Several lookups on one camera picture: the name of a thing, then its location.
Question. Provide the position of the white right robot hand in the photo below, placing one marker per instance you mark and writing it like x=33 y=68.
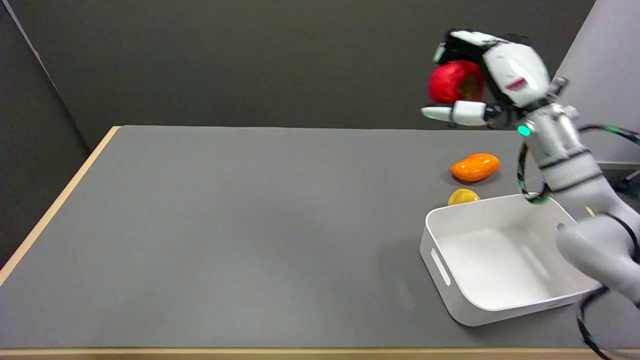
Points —
x=515 y=67

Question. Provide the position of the red apple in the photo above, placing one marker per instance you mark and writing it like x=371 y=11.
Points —
x=455 y=82

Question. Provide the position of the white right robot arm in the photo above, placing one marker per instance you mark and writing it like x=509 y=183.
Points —
x=575 y=175

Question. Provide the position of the white plastic box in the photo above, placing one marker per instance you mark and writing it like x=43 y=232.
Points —
x=500 y=260

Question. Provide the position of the orange mango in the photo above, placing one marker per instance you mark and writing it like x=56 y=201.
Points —
x=475 y=166

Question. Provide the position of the yellow lemon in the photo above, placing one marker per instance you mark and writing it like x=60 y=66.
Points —
x=462 y=197

